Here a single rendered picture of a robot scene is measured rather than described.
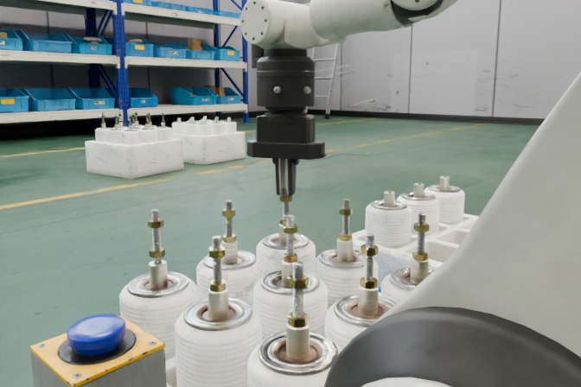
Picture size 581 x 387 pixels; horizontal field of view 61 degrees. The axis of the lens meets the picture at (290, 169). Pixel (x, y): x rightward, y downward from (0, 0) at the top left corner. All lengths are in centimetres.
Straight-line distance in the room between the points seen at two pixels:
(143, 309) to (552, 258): 51
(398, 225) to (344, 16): 50
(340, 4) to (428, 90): 669
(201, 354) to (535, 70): 651
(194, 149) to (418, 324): 303
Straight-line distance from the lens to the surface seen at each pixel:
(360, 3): 64
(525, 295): 20
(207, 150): 316
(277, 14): 72
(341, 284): 70
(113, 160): 288
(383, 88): 765
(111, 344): 39
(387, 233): 102
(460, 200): 123
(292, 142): 74
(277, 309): 61
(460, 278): 20
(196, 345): 54
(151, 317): 63
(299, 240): 81
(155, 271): 65
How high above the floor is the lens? 50
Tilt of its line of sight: 10 degrees down
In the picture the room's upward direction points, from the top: straight up
